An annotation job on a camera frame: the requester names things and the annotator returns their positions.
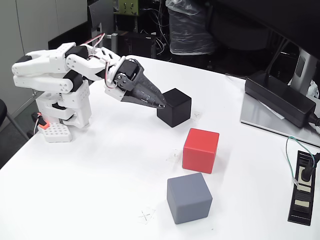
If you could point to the black power adapter brick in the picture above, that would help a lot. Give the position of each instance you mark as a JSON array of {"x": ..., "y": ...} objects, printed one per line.
[{"x": 277, "y": 97}]

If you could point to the black box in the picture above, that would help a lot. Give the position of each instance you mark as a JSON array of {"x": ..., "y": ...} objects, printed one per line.
[{"x": 136, "y": 43}]

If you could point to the black power plug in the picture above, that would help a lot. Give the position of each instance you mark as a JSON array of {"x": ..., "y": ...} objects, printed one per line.
[{"x": 306, "y": 173}]

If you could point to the black office chair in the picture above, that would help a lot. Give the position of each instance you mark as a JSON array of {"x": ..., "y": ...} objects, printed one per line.
[{"x": 2, "y": 110}]

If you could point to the silver monitor stand base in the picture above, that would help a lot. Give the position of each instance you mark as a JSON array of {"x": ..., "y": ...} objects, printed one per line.
[{"x": 257, "y": 115}]

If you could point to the crumpled white plastic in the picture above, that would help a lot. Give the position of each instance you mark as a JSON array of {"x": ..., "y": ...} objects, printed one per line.
[{"x": 314, "y": 90}]

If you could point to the grey computer case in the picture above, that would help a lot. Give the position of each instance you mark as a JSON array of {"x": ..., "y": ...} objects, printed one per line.
[{"x": 100, "y": 15}]

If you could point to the black power strip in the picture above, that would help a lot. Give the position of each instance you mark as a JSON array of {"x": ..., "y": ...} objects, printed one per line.
[{"x": 301, "y": 200}]

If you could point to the red cube block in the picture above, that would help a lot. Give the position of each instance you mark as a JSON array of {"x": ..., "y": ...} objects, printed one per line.
[{"x": 200, "y": 150}]

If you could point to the black cube block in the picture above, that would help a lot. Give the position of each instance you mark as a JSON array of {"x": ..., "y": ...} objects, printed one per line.
[{"x": 176, "y": 107}]

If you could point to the green board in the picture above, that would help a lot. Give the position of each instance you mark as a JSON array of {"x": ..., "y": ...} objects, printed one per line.
[{"x": 128, "y": 7}]

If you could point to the silver monitor stand neck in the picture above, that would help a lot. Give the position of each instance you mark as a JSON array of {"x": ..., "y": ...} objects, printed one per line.
[{"x": 303, "y": 67}]

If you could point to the grey cube block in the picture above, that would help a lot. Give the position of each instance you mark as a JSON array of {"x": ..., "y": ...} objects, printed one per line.
[{"x": 187, "y": 197}]

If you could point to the black monitor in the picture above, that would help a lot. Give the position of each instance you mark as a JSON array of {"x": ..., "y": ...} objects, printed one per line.
[{"x": 275, "y": 17}]

